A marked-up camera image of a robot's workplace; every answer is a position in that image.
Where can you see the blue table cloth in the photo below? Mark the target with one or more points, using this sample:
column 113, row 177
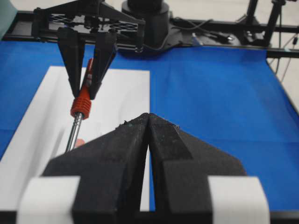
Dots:
column 227, row 97

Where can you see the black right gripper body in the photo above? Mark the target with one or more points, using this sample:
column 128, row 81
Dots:
column 89, row 17

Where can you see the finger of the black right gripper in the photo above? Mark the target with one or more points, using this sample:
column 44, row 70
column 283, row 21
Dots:
column 104, row 53
column 72, row 51

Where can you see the black camera stand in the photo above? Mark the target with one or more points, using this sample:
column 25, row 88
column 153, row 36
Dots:
column 260, row 33

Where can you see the white foam board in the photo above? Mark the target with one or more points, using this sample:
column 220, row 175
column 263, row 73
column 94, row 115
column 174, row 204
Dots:
column 44, row 129

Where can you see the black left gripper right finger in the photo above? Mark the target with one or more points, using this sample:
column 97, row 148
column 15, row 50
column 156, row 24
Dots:
column 181, row 164

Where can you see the red-handled soldering iron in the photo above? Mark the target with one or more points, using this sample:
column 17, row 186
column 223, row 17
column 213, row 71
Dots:
column 81, row 106

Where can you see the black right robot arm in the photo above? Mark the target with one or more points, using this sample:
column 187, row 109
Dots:
column 141, row 9

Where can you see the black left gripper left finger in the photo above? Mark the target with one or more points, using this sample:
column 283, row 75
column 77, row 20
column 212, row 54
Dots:
column 111, row 170

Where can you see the black frame rail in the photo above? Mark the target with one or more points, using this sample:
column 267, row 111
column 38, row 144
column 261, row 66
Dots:
column 166, row 32

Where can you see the blurry grey-green foreground panel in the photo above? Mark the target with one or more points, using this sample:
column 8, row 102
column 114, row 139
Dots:
column 7, row 15

